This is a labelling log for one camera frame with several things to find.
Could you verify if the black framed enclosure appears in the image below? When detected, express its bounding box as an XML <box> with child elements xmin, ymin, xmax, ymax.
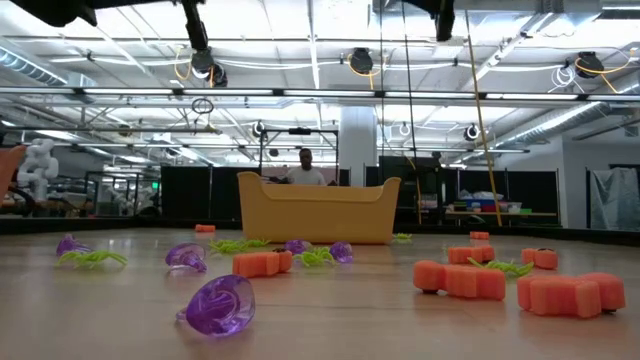
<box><xmin>83</xmin><ymin>170</ymin><xmax>162</xmax><ymax>217</ymax></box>

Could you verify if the yellow plastic bin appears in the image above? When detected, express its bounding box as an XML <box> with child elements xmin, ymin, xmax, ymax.
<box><xmin>237</xmin><ymin>171</ymin><xmax>402</xmax><ymax>245</ymax></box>

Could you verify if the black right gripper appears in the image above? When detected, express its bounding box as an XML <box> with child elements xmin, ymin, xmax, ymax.
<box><xmin>399</xmin><ymin>0</ymin><xmax>456</xmax><ymax>43</ymax></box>

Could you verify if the black ceiling cable reel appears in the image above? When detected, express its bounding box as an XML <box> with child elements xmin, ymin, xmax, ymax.
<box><xmin>348</xmin><ymin>47</ymin><xmax>375</xmax><ymax>76</ymax></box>
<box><xmin>574</xmin><ymin>50</ymin><xmax>606</xmax><ymax>79</ymax></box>
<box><xmin>189</xmin><ymin>45</ymin><xmax>216</xmax><ymax>76</ymax></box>

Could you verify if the long black cable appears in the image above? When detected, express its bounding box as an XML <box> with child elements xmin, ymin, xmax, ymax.
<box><xmin>399</xmin><ymin>0</ymin><xmax>424</xmax><ymax>226</ymax></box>

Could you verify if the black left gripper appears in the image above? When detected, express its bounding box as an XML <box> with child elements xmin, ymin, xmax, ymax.
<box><xmin>9</xmin><ymin>0</ymin><xmax>210</xmax><ymax>52</ymax></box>

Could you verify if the black partition panel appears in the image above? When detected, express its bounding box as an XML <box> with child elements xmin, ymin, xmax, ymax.
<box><xmin>160</xmin><ymin>165</ymin><xmax>239</xmax><ymax>221</ymax></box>

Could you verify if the purple translucent plastic ring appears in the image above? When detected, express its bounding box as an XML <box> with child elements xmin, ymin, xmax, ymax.
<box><xmin>55</xmin><ymin>233</ymin><xmax>94</xmax><ymax>257</ymax></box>
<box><xmin>174</xmin><ymin>273</ymin><xmax>257</xmax><ymax>337</ymax></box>
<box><xmin>283</xmin><ymin>239</ymin><xmax>314</xmax><ymax>255</ymax></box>
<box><xmin>165</xmin><ymin>242</ymin><xmax>208</xmax><ymax>274</ymax></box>
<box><xmin>329</xmin><ymin>241</ymin><xmax>354</xmax><ymax>264</ymax></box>

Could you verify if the white column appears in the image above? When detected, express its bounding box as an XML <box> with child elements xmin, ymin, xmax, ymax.
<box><xmin>339</xmin><ymin>105</ymin><xmax>379</xmax><ymax>187</ymax></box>

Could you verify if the long yellow cable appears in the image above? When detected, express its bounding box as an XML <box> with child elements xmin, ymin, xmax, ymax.
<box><xmin>462</xmin><ymin>0</ymin><xmax>504</xmax><ymax>227</ymax></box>

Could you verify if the black stand frame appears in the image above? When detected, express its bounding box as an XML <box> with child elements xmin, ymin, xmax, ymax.
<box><xmin>258</xmin><ymin>127</ymin><xmax>340</xmax><ymax>187</ymax></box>

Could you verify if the person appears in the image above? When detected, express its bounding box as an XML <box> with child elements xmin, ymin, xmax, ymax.
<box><xmin>285</xmin><ymin>147</ymin><xmax>329</xmax><ymax>187</ymax></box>

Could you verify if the white humanoid robot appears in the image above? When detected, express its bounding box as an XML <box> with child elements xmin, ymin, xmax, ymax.
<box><xmin>16</xmin><ymin>138</ymin><xmax>60</xmax><ymax>202</ymax></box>

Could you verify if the wooden table with supplies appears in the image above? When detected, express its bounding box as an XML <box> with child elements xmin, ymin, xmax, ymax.
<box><xmin>443</xmin><ymin>189</ymin><xmax>557</xmax><ymax>226</ymax></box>

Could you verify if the grey plastic sheet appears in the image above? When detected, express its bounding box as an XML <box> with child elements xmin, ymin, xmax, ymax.
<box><xmin>589</xmin><ymin>167</ymin><xmax>640</xmax><ymax>231</ymax></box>

